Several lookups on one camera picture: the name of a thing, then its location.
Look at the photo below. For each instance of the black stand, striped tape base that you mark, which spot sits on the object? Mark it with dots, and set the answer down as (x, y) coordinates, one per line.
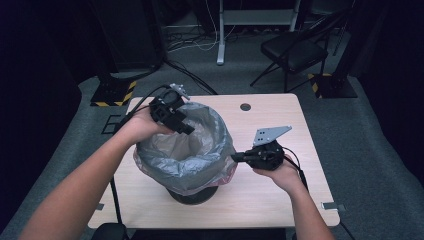
(333, 86)
(111, 93)

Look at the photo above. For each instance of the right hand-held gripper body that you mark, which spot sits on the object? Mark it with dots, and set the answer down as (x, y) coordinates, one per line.
(266, 155)

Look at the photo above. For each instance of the white metal desk frame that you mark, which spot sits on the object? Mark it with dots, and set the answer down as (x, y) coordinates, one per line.
(220, 40)

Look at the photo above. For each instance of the person's right hand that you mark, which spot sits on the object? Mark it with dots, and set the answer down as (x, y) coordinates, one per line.
(285, 175)

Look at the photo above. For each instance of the person's left hand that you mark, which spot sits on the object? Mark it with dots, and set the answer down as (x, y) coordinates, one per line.
(143, 126)

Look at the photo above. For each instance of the large black panel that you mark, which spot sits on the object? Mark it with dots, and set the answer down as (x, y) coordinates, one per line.
(133, 33)

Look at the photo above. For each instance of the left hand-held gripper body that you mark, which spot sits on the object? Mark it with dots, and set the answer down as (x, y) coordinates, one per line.
(165, 108)

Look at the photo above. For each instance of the grey plastic bag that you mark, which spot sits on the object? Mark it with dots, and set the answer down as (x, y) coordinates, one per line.
(186, 160)

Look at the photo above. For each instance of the black folding chair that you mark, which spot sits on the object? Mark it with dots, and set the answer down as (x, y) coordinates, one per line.
(296, 53)

